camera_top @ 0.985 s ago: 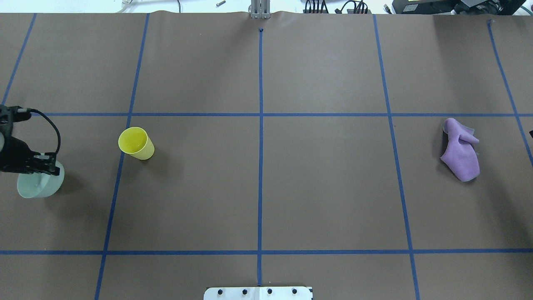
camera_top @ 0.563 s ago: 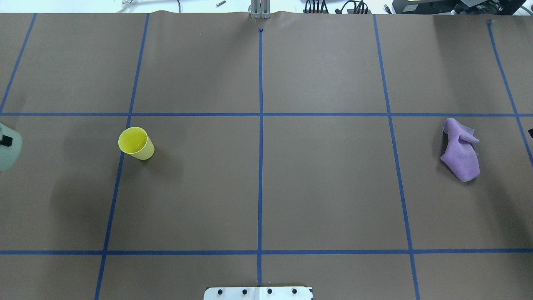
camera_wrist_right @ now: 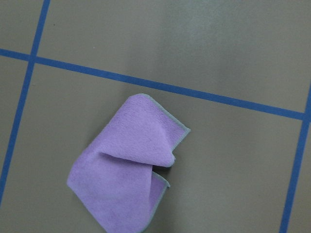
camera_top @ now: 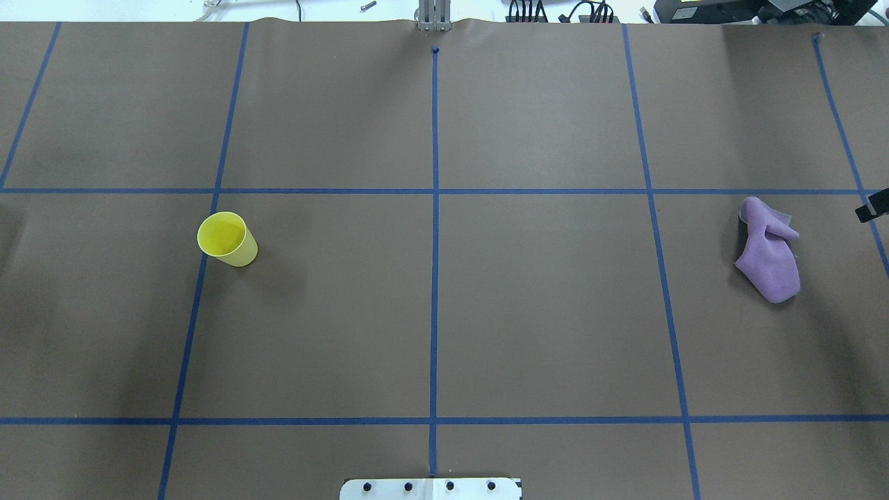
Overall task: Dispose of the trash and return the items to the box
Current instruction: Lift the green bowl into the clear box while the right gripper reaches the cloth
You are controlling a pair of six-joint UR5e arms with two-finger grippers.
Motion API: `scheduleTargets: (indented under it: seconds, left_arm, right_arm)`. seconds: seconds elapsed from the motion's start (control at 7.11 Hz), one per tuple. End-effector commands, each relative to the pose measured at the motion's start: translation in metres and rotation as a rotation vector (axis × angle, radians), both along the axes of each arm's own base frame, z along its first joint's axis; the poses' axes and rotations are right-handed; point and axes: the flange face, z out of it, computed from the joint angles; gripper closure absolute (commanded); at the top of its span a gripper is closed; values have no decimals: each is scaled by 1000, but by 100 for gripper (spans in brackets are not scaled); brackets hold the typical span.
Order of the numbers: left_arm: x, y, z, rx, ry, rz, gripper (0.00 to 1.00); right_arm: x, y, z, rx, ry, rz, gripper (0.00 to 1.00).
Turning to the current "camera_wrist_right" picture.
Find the purple microfiber cloth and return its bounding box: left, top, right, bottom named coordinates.
left=67, top=93, right=190, bottom=233

